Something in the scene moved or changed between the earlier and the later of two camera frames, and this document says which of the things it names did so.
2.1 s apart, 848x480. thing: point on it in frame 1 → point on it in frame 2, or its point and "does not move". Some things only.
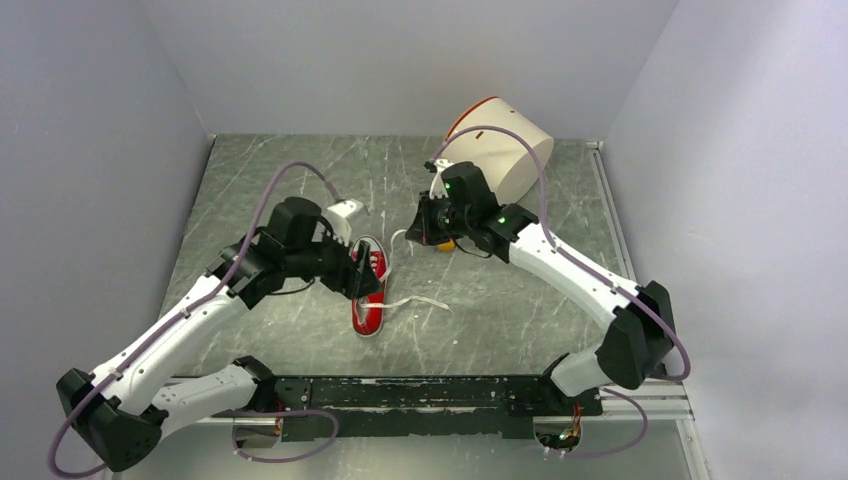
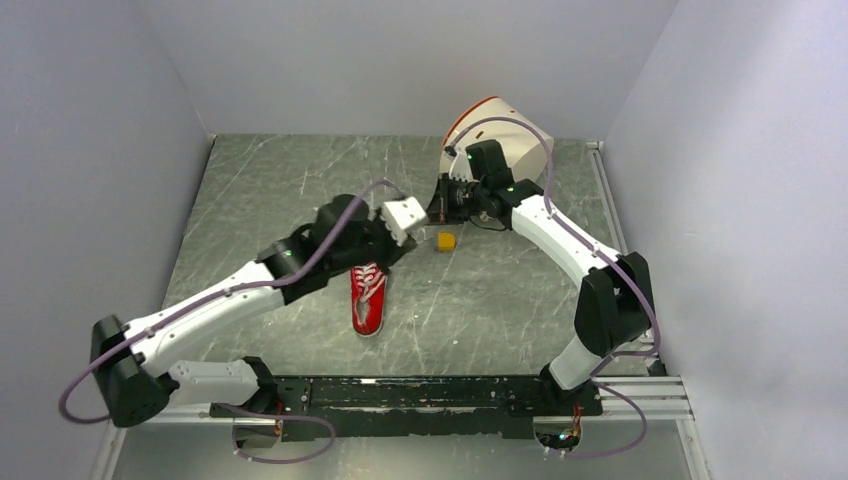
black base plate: (368, 407) does not move
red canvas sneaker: (368, 310) does not move
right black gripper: (422, 229) → (440, 210)
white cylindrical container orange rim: (508, 153) does not move
